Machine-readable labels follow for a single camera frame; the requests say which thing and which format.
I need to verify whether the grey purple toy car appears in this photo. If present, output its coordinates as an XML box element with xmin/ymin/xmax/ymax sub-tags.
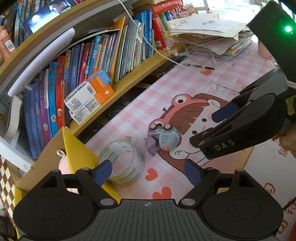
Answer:
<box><xmin>144</xmin><ymin>123</ymin><xmax>181</xmax><ymax>157</ymax></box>

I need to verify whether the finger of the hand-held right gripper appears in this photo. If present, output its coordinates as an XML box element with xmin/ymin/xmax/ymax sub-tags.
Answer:
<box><xmin>211</xmin><ymin>70</ymin><xmax>287</xmax><ymax>123</ymax></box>
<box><xmin>190</xmin><ymin>116</ymin><xmax>234</xmax><ymax>149</ymax></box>

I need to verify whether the black cable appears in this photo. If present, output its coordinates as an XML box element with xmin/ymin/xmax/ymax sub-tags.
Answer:
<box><xmin>280</xmin><ymin>197</ymin><xmax>296</xmax><ymax>212</ymax></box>

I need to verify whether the stack of papers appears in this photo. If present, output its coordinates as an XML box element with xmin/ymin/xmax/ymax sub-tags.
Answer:
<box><xmin>169</xmin><ymin>5</ymin><xmax>253</xmax><ymax>62</ymax></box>

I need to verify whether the brown wooden chessboard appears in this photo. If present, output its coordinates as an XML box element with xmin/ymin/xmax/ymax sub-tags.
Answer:
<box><xmin>0</xmin><ymin>155</ymin><xmax>18</xmax><ymax>218</ymax></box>

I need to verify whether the pink plush pig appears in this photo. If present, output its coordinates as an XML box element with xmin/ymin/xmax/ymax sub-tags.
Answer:
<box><xmin>57</xmin><ymin>149</ymin><xmax>79</xmax><ymax>194</ymax></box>

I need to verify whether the row of dark books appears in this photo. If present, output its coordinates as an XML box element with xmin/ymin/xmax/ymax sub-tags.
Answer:
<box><xmin>0</xmin><ymin>0</ymin><xmax>84</xmax><ymax>63</ymax></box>

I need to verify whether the white desk bookshelf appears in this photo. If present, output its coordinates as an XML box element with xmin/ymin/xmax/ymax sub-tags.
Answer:
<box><xmin>0</xmin><ymin>0</ymin><xmax>192</xmax><ymax>172</ymax></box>

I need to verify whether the yellow cardboard box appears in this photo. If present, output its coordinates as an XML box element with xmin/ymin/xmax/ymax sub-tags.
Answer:
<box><xmin>14</xmin><ymin>127</ymin><xmax>121</xmax><ymax>232</ymax></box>

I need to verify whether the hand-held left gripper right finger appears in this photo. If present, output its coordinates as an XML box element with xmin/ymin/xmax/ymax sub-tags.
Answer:
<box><xmin>178</xmin><ymin>158</ymin><xmax>258</xmax><ymax>208</ymax></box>

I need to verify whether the white cable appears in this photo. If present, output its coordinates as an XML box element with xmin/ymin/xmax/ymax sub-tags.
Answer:
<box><xmin>118</xmin><ymin>0</ymin><xmax>185</xmax><ymax>66</ymax></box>

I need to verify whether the clear tape roll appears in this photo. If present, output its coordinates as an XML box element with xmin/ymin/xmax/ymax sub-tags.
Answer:
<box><xmin>98</xmin><ymin>139</ymin><xmax>146</xmax><ymax>186</ymax></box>

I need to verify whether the white orange carton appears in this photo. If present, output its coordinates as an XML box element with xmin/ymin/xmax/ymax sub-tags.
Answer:
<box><xmin>64</xmin><ymin>70</ymin><xmax>112</xmax><ymax>112</ymax></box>
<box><xmin>69</xmin><ymin>84</ymin><xmax>115</xmax><ymax>125</ymax></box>

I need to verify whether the black tablet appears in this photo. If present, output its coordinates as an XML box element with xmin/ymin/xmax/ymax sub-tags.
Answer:
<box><xmin>23</xmin><ymin>0</ymin><xmax>78</xmax><ymax>37</ymax></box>

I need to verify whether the pearl bead string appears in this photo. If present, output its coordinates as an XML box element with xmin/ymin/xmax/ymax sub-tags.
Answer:
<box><xmin>162</xmin><ymin>37</ymin><xmax>179</xmax><ymax>57</ymax></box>

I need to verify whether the white bar lamp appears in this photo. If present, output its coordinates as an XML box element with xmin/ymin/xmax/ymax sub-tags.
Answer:
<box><xmin>8</xmin><ymin>28</ymin><xmax>75</xmax><ymax>96</ymax></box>

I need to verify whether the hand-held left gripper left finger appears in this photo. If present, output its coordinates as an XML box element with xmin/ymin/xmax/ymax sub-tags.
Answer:
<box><xmin>38</xmin><ymin>159</ymin><xmax>118</xmax><ymax>208</ymax></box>

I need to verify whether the black pen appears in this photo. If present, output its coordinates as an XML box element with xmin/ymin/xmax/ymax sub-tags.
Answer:
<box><xmin>181</xmin><ymin>62</ymin><xmax>215</xmax><ymax>70</ymax></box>

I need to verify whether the pink checked desk mat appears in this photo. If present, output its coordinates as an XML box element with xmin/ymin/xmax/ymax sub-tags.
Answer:
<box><xmin>83</xmin><ymin>42</ymin><xmax>296</xmax><ymax>241</ymax></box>

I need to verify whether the pink cup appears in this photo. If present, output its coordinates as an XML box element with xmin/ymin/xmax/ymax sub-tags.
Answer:
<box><xmin>257</xmin><ymin>39</ymin><xmax>274</xmax><ymax>58</ymax></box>

